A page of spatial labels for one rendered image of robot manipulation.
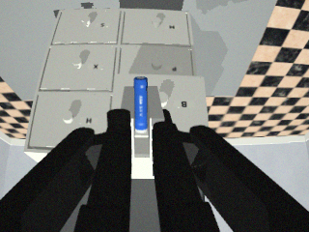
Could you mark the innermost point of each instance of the grey drawer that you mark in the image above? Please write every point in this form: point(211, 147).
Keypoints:
point(57, 116)
point(65, 73)
point(183, 96)
point(147, 60)
point(139, 28)
point(88, 27)

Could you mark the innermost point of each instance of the white chest of drawers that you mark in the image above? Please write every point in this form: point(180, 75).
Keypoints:
point(142, 167)

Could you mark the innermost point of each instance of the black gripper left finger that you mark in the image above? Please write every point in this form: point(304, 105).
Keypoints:
point(44, 199)

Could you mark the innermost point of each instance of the blue battery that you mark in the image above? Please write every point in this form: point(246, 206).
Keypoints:
point(140, 103)

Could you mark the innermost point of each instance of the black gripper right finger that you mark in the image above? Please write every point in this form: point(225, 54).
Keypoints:
point(246, 198)

